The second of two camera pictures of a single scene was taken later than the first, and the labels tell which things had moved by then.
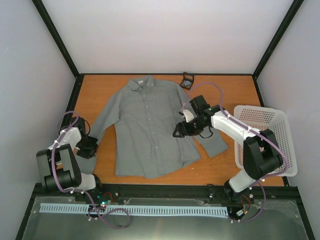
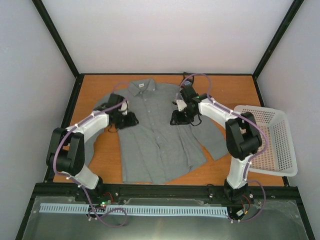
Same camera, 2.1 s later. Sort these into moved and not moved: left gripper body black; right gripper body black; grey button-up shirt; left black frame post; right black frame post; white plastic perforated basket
Moved: right gripper body black; left gripper body black; grey button-up shirt
Not moved: left black frame post; white plastic perforated basket; right black frame post
